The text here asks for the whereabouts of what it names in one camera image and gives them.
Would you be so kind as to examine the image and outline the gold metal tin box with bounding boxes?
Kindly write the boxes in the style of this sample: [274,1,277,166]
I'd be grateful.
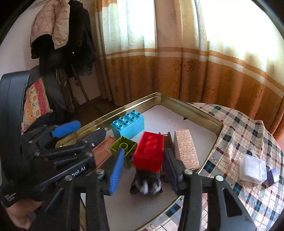
[56,92,223,230]

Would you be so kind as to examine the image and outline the cyan toy brick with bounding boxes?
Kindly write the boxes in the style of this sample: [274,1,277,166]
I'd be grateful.
[111,110,144,139]

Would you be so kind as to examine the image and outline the orange cream curtain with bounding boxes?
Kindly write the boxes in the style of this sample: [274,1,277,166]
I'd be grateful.
[90,1,283,139]

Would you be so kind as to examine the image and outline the black ribbed hair clip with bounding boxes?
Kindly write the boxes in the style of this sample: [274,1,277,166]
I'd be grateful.
[130,169,163,195]

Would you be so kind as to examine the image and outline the copper metallic box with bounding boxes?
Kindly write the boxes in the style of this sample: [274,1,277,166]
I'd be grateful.
[92,136,116,169]

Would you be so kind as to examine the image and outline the white card box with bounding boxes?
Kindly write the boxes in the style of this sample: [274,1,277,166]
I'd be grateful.
[173,129,200,169]

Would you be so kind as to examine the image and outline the red toy brick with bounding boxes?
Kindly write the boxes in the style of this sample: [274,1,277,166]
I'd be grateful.
[132,131,164,172]

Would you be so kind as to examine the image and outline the patterned red cushion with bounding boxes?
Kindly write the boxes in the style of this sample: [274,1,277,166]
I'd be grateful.
[21,77,53,135]

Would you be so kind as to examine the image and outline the brown wooden block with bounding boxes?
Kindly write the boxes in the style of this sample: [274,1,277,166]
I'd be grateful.
[160,132,175,182]

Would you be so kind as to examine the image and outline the person left hand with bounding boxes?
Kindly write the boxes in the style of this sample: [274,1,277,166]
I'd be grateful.
[5,199,42,230]

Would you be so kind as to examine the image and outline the plaid tablecloth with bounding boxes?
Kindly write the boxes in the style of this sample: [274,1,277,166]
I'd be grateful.
[143,103,283,230]

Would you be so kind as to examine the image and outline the purple cube block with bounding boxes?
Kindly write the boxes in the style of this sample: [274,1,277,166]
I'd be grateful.
[267,168,280,187]

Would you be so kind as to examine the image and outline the hanging jackets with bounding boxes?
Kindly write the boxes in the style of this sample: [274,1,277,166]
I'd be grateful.
[30,1,96,77]

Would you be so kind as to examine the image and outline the green soccer toy brick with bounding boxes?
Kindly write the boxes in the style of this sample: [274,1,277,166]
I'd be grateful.
[109,136,138,169]

